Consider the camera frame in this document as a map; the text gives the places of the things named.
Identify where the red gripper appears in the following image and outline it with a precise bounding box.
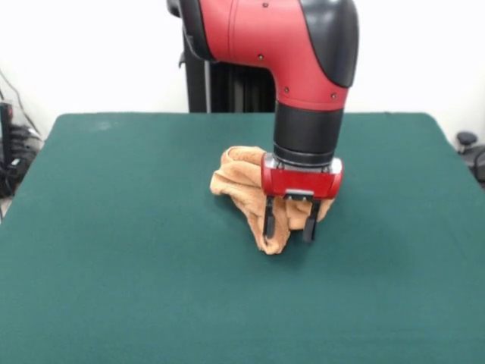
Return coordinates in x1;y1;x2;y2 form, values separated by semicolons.
260;152;345;243

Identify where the orange terry towel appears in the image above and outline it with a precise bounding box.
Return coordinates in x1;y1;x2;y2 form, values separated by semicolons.
209;145;334;256

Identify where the dark green table cloth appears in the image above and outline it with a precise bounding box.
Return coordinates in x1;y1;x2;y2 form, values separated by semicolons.
0;111;485;364

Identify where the black box with red light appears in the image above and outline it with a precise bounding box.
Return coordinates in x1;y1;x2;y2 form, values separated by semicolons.
0;101;14;171

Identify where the black robot pedestal with handle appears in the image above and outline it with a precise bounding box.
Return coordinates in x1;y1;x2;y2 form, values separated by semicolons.
165;0;280;114

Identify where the black cable bundle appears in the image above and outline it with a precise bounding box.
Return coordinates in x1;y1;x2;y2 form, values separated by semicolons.
0;153;31;199

